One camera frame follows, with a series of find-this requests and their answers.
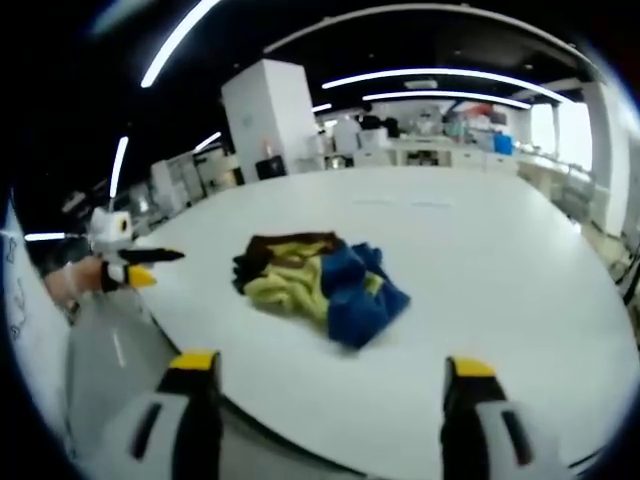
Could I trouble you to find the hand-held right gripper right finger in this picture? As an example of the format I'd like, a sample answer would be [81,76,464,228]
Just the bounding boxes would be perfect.
[439,355,567,480]

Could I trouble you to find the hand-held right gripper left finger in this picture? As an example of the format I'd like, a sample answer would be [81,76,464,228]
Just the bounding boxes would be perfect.
[97,350,224,480]

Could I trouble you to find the blue yellow brown garment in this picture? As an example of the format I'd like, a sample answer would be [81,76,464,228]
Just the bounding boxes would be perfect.
[230,230,413,350]

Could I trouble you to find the person's left hand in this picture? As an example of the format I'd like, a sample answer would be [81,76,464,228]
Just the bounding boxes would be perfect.
[41,258,107,315]

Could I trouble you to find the short ceiling light strip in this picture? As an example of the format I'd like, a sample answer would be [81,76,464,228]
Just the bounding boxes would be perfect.
[108,135,130,197]

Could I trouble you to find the white shelving units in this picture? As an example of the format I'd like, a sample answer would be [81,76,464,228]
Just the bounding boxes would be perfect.
[148,148,242,211]

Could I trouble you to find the white whiteboard with drawings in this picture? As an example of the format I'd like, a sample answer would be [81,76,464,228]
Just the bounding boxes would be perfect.
[0,194,74,461]

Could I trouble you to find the black box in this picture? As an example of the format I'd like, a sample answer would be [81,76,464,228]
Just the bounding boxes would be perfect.
[255,155,289,181]

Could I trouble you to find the large white square pillar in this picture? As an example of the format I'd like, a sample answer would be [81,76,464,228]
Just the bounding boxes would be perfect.
[221,58,322,187]

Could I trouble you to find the long ceiling light strip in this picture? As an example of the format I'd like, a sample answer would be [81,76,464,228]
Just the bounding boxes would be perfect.
[321,67,565,104]
[361,90,532,111]
[140,0,222,89]

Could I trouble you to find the white workbench row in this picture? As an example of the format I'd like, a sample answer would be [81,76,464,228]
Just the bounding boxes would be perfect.
[324,137,521,175]

